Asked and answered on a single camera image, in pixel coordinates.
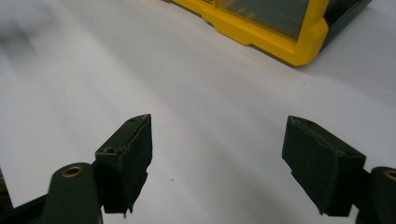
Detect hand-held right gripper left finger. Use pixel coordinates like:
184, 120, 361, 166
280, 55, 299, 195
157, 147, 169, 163
94, 113, 154, 217

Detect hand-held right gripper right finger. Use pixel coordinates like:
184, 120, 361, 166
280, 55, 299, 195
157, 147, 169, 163
281, 115, 367, 217

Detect yellow and black drawer organizer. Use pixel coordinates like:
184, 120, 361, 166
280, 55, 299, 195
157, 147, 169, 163
162, 0, 374, 67

